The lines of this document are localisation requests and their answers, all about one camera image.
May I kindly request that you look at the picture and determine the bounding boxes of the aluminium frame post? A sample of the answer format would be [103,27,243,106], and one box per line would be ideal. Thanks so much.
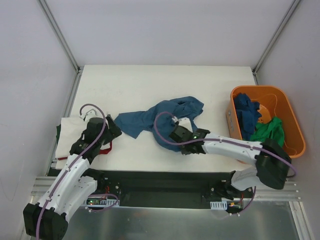
[252,0,302,76]
[37,0,81,74]

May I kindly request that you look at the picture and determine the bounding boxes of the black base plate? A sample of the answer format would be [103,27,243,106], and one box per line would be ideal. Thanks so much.
[47,168,255,208]

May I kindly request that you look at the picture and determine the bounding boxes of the orange plastic basket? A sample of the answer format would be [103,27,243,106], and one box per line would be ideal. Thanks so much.
[225,85,306,159]

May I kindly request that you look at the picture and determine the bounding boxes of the left aluminium frame post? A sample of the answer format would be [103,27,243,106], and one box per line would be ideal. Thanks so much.
[37,0,81,74]

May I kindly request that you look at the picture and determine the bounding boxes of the right aluminium frame post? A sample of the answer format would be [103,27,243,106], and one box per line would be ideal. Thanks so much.
[252,0,302,76]

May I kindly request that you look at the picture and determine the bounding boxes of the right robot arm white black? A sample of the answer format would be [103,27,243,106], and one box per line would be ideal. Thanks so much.
[169,125,292,198]

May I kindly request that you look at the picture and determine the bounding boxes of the dark green folded t shirt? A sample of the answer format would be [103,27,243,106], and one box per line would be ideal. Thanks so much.
[56,124,61,143]

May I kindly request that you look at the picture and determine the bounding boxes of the dark blue t shirt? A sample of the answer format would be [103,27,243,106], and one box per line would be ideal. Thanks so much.
[233,93,262,141]

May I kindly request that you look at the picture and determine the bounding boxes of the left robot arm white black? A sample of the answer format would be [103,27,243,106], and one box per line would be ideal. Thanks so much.
[23,115,122,240]

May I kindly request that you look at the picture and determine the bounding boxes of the right grey cable duct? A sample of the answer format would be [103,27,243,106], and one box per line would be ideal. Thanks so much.
[210,200,228,211]

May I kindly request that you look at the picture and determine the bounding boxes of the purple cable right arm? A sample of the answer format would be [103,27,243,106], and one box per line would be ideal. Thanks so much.
[152,111,299,218]

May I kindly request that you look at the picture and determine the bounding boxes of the white folded t shirt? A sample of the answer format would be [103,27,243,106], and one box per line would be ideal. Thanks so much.
[55,110,97,161]

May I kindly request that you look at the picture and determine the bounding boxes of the left grey cable duct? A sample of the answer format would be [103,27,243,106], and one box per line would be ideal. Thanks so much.
[81,198,120,208]

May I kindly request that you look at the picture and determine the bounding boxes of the grey cable duct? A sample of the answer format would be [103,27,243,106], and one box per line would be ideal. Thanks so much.
[81,198,120,208]
[210,200,228,211]

